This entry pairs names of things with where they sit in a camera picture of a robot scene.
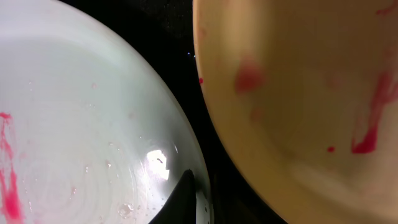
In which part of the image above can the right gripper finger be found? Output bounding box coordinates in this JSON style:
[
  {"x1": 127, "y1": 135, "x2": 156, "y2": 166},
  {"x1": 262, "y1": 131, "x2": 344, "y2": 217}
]
[{"x1": 149, "y1": 169, "x2": 197, "y2": 224}]

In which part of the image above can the yellow plate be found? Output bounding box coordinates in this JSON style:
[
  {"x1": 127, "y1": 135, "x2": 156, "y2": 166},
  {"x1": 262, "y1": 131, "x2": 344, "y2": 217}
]
[{"x1": 193, "y1": 0, "x2": 397, "y2": 223}]

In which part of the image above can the light blue plate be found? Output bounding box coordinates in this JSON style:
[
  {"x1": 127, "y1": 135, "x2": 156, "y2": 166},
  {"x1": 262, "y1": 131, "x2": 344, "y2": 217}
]
[{"x1": 1, "y1": 1, "x2": 214, "y2": 223}]

